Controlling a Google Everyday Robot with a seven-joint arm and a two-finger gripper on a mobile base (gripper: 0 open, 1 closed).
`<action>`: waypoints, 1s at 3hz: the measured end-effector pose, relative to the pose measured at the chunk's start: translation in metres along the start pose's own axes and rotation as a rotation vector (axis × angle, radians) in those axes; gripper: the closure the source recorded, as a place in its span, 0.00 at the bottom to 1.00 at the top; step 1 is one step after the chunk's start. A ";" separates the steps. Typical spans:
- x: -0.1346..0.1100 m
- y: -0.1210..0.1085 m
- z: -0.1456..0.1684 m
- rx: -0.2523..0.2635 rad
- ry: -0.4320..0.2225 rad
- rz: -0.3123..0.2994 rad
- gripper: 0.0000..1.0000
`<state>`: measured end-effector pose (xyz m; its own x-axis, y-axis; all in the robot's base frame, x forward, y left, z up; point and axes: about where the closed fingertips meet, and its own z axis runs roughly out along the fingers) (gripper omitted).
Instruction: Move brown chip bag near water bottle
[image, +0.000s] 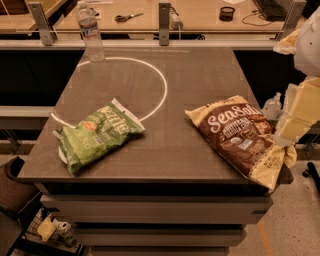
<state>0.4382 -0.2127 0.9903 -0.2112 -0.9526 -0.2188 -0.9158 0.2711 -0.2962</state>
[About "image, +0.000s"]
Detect green kettle chip bag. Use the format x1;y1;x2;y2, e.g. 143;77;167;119
53;99;145;175

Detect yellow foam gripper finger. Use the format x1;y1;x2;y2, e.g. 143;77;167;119
273;77;320;146
273;29;300;55

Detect brown sea salt chip bag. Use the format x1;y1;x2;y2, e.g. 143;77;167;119
185;95;297;191

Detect white power strip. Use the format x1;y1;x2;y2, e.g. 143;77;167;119
169;7;183;30

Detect grey metal bracket middle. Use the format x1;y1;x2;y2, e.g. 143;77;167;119
159;0;170;46

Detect clear plastic water bottle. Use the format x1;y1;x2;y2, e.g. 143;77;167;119
77;0;105;62

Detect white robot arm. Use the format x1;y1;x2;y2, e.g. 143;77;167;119
273;7;320;146

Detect grey metal bracket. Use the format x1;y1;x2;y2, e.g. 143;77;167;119
28;1;57;46
159;0;170;46
276;0;306;41

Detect grey metal bracket right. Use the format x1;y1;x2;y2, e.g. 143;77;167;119
276;0;306;41

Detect small clear bottle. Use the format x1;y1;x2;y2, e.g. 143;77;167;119
262;92;282;120

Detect yellow cloth on cart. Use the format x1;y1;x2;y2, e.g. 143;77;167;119
37;217;56;242

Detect brown chair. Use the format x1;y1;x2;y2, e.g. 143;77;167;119
0;157;39;215

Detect black mesh cup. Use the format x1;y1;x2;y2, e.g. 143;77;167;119
219;6;235;22

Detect black handled scissors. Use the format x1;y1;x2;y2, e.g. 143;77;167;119
114;13;144;23

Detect can on cart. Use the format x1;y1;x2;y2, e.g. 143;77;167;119
56;222;75;245

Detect black keyboard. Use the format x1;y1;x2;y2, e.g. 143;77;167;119
252;0;287;21

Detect grey metal bracket left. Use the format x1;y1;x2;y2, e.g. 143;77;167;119
28;1;57;46

